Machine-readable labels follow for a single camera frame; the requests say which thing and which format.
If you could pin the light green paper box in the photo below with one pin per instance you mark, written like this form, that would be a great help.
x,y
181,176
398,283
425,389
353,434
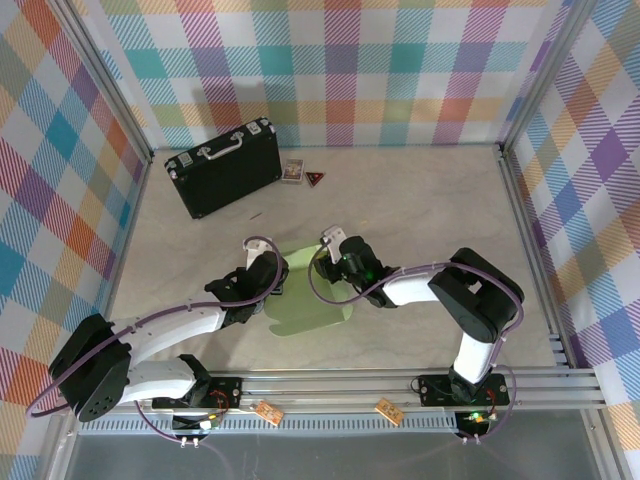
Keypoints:
x,y
310,315

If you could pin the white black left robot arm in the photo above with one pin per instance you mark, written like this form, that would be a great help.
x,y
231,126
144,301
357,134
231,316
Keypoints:
x,y
170,327

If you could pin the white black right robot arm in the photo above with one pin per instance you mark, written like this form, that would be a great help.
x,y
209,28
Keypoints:
x,y
475,300

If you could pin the small playing card box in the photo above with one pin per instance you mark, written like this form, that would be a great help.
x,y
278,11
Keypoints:
x,y
293,170

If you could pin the black red triangular card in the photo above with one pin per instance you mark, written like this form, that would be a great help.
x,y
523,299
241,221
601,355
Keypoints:
x,y
315,178

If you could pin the orange printed tag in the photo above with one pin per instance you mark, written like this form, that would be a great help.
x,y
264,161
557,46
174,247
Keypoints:
x,y
268,413
389,411

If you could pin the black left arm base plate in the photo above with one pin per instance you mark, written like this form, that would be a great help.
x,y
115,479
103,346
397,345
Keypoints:
x,y
230,395

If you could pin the aluminium base frame rail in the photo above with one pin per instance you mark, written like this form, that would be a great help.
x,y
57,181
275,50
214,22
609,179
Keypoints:
x,y
325,390

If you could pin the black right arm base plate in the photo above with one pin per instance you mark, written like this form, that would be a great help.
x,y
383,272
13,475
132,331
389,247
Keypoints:
x,y
430,390

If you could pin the aluminium side frame rail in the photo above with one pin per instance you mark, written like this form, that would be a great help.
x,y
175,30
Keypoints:
x,y
530,250

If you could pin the aluminium left corner post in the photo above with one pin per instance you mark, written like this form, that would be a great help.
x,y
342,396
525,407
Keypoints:
x,y
100,80

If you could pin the aluminium corner post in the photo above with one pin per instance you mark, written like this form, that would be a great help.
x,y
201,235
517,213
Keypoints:
x,y
100,80
545,75

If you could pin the aluminium right corner post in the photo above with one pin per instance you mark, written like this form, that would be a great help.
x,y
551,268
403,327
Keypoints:
x,y
545,75

